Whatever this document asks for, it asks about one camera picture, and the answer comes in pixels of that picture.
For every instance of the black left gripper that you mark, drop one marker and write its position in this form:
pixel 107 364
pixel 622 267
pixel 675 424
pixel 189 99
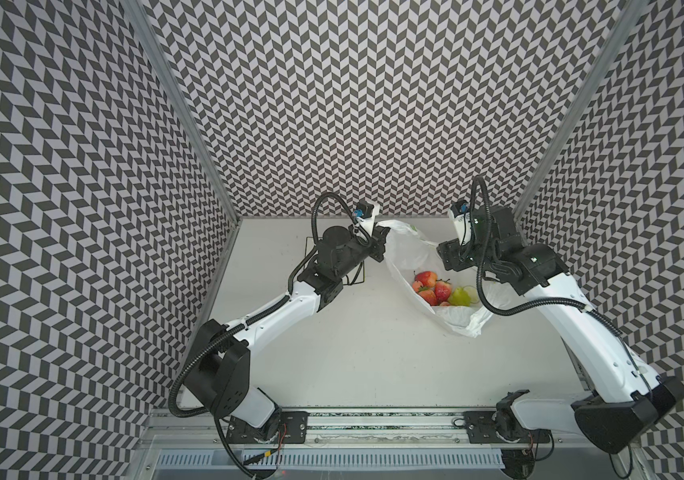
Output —
pixel 378 242

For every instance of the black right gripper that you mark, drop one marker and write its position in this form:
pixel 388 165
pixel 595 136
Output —
pixel 450 255

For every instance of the white plastic bag lemon print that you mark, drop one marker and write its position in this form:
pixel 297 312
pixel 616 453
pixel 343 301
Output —
pixel 408 253

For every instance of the red fake strawberry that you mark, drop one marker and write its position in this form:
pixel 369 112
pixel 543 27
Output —
pixel 427 279

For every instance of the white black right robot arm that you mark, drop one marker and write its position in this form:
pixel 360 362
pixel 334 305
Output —
pixel 628 396

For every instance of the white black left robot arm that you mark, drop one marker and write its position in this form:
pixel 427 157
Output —
pixel 216 378

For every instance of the green fake pear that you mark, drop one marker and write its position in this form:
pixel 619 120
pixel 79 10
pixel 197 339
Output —
pixel 463 296

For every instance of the white square plate black rim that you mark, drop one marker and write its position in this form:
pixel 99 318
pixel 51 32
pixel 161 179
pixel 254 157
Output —
pixel 335 258

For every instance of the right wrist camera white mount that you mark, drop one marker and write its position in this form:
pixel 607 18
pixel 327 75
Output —
pixel 460 216

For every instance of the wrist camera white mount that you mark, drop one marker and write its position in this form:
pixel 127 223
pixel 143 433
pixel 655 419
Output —
pixel 460 216
pixel 365 214

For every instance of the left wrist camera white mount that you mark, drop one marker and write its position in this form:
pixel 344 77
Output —
pixel 365 214

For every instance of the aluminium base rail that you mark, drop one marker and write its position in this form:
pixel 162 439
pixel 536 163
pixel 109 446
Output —
pixel 333 427

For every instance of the aluminium corner post right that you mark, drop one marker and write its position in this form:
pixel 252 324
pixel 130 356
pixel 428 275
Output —
pixel 617 38

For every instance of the aluminium corner post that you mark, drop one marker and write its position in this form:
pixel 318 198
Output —
pixel 137 17
pixel 617 38

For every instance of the aluminium corner post left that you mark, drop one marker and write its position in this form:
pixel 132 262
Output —
pixel 137 17

